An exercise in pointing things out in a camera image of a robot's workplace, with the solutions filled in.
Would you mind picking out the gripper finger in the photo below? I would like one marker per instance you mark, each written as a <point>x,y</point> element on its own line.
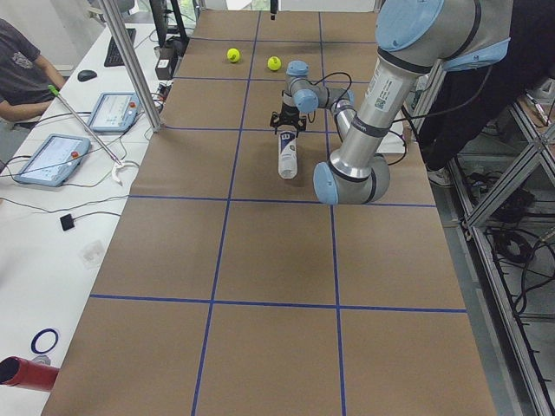
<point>276,121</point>
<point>300,123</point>

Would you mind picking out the clear tennis ball can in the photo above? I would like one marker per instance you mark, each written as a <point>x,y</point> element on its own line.
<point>287,154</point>

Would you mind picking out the tennis ball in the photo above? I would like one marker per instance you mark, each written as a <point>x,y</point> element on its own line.
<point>233,55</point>
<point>274,63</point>

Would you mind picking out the small black box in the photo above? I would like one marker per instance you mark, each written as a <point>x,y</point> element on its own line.
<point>166,64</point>

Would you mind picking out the far teach pendant tablet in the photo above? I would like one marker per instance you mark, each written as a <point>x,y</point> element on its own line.
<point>114,112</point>

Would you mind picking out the teach pendant tablet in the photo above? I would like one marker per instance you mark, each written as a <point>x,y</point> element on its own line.
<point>54,161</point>
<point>114,112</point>

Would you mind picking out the reacher grabber stick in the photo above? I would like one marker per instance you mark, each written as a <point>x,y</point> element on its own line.
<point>118,163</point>

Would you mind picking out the black keyboard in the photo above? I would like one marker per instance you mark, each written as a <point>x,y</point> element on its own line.
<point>113,57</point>

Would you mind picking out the black computer mouse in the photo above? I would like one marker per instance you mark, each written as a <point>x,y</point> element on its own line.
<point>86,75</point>

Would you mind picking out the clear plastic piece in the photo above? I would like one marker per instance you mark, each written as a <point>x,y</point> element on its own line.
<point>92,255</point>

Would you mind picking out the near teach pendant tablet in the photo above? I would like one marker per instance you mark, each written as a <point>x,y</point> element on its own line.
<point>54,161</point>

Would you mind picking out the small black square pad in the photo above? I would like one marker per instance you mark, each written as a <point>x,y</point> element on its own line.
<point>67,222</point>

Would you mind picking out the seated person grey shirt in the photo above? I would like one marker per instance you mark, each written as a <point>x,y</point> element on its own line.
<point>26,76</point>

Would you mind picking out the blue tape roll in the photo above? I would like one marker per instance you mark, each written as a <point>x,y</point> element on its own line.
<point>44,341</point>

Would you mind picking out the red cylinder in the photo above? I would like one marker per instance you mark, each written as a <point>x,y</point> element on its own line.
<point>22,373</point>

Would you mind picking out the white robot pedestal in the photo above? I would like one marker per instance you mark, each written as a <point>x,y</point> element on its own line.
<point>394,141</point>

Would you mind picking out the aluminium frame post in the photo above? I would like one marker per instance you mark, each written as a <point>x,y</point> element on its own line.
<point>118,30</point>

